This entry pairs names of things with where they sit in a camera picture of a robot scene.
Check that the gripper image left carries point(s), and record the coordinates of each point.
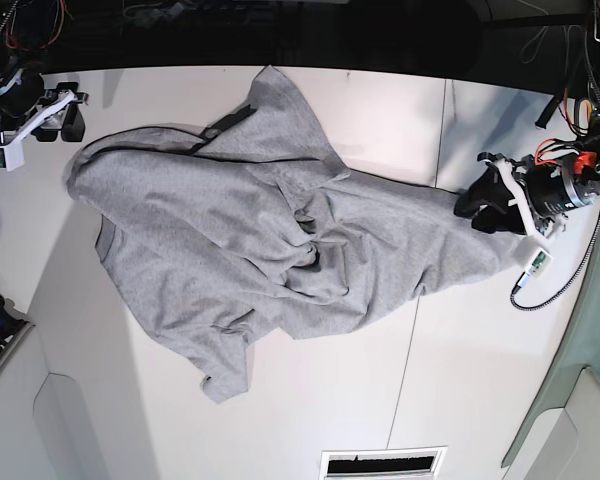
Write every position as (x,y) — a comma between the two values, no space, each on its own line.
(20,91)

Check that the white floor vent grille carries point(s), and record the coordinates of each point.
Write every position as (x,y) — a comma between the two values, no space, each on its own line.
(392,464)

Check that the grey t-shirt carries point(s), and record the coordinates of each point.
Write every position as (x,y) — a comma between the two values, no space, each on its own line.
(213,240)

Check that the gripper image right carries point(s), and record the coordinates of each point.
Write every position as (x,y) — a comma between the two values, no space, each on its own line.
(553,188)

